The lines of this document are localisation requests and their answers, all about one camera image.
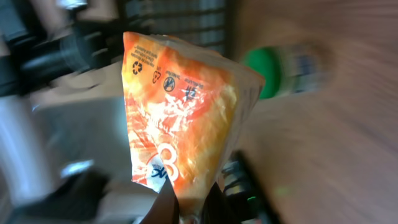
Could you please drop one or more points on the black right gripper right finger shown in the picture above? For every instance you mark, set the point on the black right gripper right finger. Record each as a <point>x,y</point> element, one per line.
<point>216,209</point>

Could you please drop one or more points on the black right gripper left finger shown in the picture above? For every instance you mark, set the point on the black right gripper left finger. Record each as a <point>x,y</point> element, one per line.
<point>165,209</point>

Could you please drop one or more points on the orange tissue pack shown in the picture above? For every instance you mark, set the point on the orange tissue pack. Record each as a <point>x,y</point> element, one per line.
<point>185,106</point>

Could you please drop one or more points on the green lidded jar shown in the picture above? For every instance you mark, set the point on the green lidded jar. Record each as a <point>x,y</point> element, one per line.
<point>290,69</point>

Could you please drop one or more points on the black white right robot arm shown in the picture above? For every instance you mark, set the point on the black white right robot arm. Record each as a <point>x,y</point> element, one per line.
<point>242,200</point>

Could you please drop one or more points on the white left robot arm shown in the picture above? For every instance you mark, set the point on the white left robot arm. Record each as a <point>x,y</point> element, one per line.
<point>47,40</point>

